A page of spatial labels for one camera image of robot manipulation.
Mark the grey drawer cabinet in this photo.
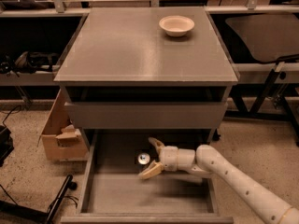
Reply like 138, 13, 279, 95
55, 7, 237, 142

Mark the white paper bowl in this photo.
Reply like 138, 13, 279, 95
159, 16, 194, 37

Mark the black chair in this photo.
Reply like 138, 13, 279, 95
218, 12, 299, 134

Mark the metal railing frame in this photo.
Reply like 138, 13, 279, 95
0, 0, 299, 19

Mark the black device on floor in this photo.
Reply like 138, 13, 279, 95
0, 125, 14, 167

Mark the red bull can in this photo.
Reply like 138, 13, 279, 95
137, 153, 150, 165

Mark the black stand base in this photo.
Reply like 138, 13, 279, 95
0, 175, 78, 224

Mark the black headset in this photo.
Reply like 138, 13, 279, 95
0, 51, 60, 75

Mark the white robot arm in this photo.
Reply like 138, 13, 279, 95
139, 137, 299, 224

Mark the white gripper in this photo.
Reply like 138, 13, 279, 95
138, 137, 178, 180

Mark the open middle drawer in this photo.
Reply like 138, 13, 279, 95
61, 132, 234, 224

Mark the closed top drawer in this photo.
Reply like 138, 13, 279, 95
64, 103, 227, 129

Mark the cardboard box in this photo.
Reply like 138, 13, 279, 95
41, 91, 89, 161

